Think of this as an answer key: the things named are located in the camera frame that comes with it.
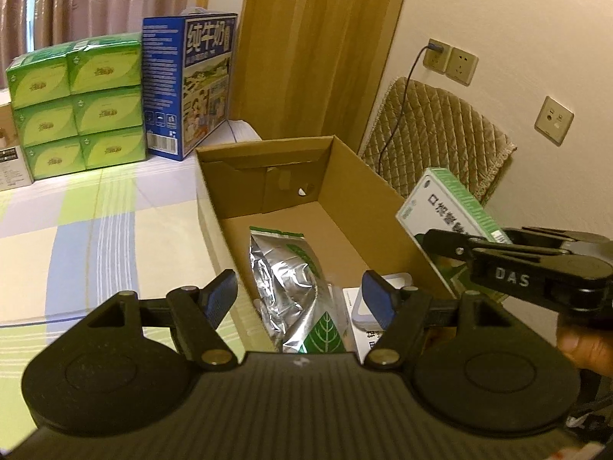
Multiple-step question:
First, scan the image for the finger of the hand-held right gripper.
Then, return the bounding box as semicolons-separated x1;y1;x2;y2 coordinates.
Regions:
500;226;597;251
414;228;501;265

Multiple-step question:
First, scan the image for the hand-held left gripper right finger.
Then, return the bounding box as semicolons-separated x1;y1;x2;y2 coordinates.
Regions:
361;268;542;371

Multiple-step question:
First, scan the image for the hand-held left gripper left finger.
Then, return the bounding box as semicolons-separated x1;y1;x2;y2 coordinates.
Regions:
72;268;239;371

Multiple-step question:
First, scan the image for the white plastic case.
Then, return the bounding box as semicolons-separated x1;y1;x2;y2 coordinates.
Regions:
351;272;415;331

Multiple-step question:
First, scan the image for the green and white medicine box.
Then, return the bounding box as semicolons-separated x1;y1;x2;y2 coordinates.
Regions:
395;167;512;304

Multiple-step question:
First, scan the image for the white tablet box blue logo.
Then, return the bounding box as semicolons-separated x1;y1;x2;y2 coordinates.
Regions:
342;287;384;362

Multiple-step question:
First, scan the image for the silver foil bag green leaf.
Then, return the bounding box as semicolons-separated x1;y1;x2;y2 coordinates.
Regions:
248;225;348;354

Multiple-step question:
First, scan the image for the brown cardboard box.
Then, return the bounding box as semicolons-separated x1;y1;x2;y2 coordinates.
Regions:
194;135;456;353

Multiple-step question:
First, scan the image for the person's right hand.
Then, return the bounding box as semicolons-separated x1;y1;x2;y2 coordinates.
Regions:
556;320;613;375

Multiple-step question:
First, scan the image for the quilted beige cushion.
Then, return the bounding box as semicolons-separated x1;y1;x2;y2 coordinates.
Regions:
359;77;518;207

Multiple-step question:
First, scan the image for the blue milk carton box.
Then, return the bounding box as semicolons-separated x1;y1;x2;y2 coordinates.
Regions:
142;12;239;162

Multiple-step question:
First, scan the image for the stack of green tissue boxes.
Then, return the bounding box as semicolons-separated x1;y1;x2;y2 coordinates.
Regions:
5;33;148;180

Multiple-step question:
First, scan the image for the wooden door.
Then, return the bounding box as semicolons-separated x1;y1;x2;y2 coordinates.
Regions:
230;0;413;154

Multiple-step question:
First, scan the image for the white product box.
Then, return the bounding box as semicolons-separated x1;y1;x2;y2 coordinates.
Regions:
0;103;34;192

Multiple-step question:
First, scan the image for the round-hole wall socket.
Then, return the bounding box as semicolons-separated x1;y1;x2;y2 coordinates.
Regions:
535;96;574;145

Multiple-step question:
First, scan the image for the dark charger cable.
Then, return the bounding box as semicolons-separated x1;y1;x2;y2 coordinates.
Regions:
378;43;439;187

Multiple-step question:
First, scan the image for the beige wall socket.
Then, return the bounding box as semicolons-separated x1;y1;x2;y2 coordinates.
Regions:
445;48;480;87

